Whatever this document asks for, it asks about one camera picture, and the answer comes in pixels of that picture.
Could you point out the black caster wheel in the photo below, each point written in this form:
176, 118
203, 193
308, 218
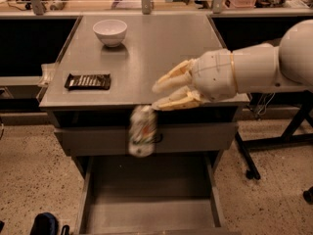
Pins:
308, 195

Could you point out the closed grey upper drawer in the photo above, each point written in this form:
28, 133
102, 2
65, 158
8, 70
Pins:
177, 138

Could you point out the dark brown snack wrapper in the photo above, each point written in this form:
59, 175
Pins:
88, 82

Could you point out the white ceramic bowl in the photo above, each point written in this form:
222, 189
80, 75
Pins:
110, 32

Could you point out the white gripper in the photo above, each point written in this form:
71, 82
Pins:
213, 75

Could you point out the clear plastic bracket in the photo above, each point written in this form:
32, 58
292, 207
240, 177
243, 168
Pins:
48, 72

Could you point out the open grey middle drawer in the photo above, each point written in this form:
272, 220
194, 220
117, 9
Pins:
172, 194

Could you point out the green white 7up can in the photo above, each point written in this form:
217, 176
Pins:
142, 131

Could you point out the black table leg frame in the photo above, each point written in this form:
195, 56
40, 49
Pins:
287, 139

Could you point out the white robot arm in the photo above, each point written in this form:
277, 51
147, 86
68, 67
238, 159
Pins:
265, 68

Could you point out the black blue object on floor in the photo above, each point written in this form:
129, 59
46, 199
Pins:
46, 224

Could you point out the grey drawer cabinet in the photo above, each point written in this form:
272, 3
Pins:
153, 45

